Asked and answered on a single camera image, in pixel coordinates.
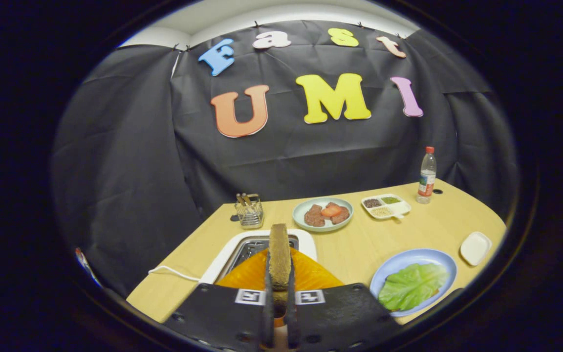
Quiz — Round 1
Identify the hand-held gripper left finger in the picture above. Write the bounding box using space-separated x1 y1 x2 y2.
163 247 276 352

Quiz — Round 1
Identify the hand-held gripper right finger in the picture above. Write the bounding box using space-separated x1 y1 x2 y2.
286 247 402 352

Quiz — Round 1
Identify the toasted brown bread slice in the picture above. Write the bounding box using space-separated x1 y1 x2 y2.
268 223 293 306

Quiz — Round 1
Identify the green lettuce leaf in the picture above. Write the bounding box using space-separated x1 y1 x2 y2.
378 263 449 312

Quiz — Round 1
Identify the white toaster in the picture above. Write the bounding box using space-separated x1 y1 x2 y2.
199 229 318 285

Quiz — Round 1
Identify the light green plate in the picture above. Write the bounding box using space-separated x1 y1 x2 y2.
293 197 354 232

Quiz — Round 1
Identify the brown meat slice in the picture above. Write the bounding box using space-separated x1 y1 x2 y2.
330 202 351 225
304 204 326 227

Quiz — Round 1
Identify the blue plate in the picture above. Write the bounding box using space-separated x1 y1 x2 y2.
369 248 458 317

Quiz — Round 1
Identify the white divided seasoning dish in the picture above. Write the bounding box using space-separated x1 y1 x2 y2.
361 194 412 220

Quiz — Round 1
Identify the clear bottle with red label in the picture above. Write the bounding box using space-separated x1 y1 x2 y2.
416 146 437 204

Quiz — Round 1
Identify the small white dish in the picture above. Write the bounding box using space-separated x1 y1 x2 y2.
460 231 492 266

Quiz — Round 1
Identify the metal wire utensil holder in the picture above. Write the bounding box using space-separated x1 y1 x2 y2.
234 195 264 229

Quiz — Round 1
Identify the white toaster power cable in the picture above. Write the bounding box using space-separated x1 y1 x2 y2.
148 265 201 283

